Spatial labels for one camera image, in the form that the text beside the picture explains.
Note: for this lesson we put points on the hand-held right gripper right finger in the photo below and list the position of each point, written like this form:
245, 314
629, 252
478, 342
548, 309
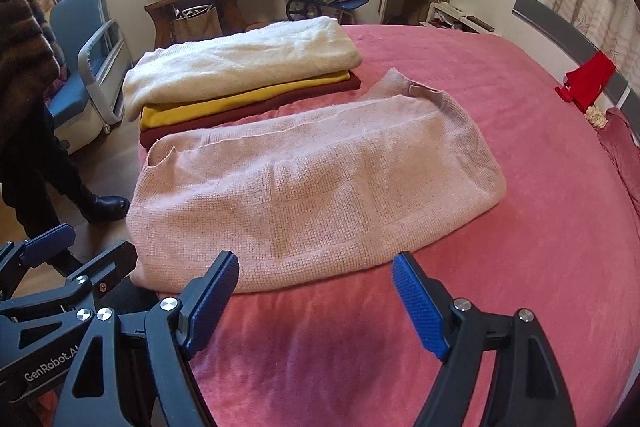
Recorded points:
417, 304

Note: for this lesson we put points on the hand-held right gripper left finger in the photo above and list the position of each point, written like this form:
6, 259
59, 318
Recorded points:
210, 302

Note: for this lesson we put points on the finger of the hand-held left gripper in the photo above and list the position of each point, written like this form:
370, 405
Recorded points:
50, 241
112, 264

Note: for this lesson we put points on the pink knitted sweater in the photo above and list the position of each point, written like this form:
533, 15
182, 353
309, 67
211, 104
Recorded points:
310, 187

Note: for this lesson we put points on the bed with pink blanket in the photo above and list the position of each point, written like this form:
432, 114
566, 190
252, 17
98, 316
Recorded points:
525, 257

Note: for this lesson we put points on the person's body in dark clothing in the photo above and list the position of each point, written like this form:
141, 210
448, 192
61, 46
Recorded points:
30, 72

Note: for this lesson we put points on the folded mustard yellow garment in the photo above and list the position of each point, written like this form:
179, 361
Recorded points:
200, 109

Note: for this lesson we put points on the blue armchair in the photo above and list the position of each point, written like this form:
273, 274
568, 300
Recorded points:
75, 17

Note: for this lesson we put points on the folded dark red garment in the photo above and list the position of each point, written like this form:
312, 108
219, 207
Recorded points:
350, 83

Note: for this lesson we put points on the tan tote bag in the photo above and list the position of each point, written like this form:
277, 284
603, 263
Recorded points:
197, 24

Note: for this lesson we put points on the pink pillow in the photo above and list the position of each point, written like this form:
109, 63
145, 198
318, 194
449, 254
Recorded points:
622, 152

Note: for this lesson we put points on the cream fluffy item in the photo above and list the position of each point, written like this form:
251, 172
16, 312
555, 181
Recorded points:
596, 116

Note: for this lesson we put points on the grey headboard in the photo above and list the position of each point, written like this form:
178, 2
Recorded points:
540, 14

